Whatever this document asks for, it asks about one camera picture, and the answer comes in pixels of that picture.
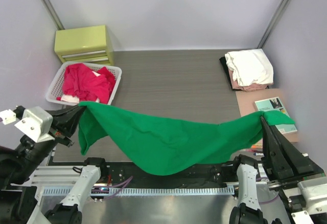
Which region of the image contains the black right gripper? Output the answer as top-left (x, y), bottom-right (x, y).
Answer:
top-left (264, 109), bottom-right (327, 224)

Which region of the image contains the green t shirt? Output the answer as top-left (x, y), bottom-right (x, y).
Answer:
top-left (78, 102), bottom-right (294, 176)

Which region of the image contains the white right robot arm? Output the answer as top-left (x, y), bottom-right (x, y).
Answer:
top-left (229, 117), bottom-right (326, 223)

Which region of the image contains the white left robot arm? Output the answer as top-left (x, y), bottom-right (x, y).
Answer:
top-left (1, 106), bottom-right (108, 223)

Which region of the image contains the white plastic laundry basket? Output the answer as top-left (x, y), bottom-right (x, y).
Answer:
top-left (45, 61), bottom-right (122, 106)

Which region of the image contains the white marker pen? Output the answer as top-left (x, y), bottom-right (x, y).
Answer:
top-left (253, 153), bottom-right (264, 157)

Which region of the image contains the orange highlighter pen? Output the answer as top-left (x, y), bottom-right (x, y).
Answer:
top-left (251, 145), bottom-right (263, 150)

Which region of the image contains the red t shirt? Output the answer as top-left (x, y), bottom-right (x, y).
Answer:
top-left (62, 63), bottom-right (116, 104)

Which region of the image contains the teal paperback book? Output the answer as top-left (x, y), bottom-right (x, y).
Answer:
top-left (254, 96), bottom-right (298, 135)

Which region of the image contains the pink desk mat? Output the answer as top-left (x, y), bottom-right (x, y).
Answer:
top-left (236, 88), bottom-right (299, 143)

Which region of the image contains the yellow green drawer cabinet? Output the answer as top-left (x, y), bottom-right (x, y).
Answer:
top-left (54, 25), bottom-right (114, 65)

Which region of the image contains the pink folded t shirt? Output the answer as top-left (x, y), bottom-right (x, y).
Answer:
top-left (228, 69), bottom-right (268, 92)

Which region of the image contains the white folded t shirt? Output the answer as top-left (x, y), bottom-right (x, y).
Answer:
top-left (224, 48), bottom-right (274, 86)

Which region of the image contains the black folded t shirt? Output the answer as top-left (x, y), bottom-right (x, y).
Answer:
top-left (219, 57), bottom-right (233, 90)

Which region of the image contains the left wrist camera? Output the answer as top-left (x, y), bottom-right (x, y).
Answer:
top-left (1, 107), bottom-right (55, 143)

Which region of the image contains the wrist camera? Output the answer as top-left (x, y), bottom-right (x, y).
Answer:
top-left (289, 177), bottom-right (326, 223)
top-left (1, 107), bottom-right (55, 143)

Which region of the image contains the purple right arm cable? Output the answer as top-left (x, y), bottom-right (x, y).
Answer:
top-left (260, 194), bottom-right (281, 205)

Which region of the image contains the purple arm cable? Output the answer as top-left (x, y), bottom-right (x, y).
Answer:
top-left (104, 175), bottom-right (134, 200)
top-left (260, 194), bottom-right (281, 205)

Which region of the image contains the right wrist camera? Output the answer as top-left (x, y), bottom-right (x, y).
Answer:
top-left (289, 177), bottom-right (326, 223)

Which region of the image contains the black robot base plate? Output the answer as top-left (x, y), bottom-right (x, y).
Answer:
top-left (96, 161), bottom-right (238, 189)

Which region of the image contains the aluminium slotted rail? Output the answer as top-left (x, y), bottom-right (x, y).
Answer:
top-left (42, 186), bottom-right (235, 197)

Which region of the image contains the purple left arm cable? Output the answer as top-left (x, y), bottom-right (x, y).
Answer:
top-left (104, 175), bottom-right (134, 200)

